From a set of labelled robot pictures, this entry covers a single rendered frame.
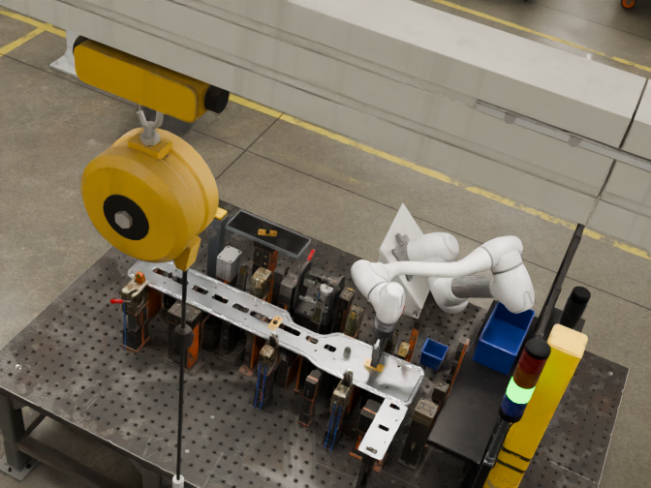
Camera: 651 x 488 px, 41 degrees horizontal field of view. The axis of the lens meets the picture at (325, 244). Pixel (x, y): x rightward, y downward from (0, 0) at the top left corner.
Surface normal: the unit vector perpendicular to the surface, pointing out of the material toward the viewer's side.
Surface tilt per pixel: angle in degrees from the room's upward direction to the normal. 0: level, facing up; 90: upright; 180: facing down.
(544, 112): 90
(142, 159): 7
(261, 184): 0
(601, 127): 90
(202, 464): 0
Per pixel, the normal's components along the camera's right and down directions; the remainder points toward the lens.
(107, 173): -0.48, 0.40
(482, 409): 0.13, -0.74
